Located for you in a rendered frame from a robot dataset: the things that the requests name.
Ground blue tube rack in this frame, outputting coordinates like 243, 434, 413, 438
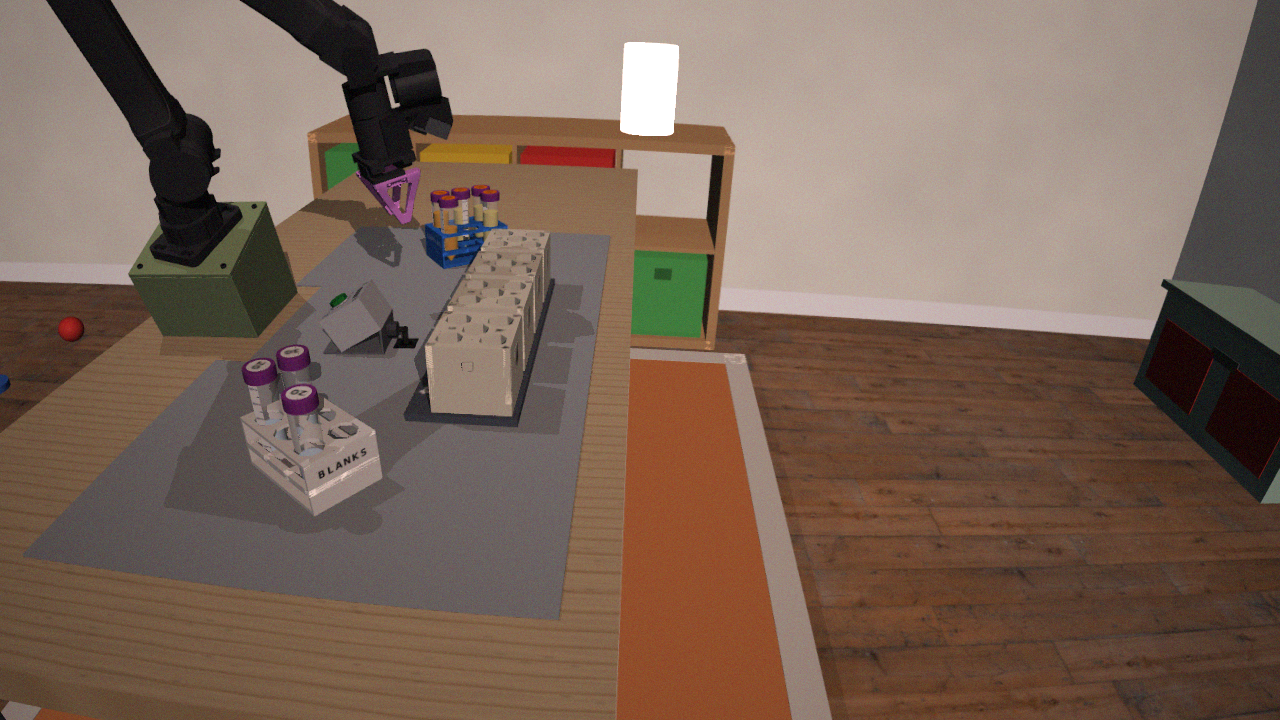
425, 217, 508, 269

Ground white button box with label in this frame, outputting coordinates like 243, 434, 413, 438
319, 279, 419, 355

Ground grey flat mat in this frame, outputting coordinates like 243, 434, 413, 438
22, 225, 611, 620

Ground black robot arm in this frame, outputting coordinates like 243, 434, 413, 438
46, 0, 453, 266

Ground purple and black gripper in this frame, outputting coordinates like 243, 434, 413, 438
352, 109, 421, 225

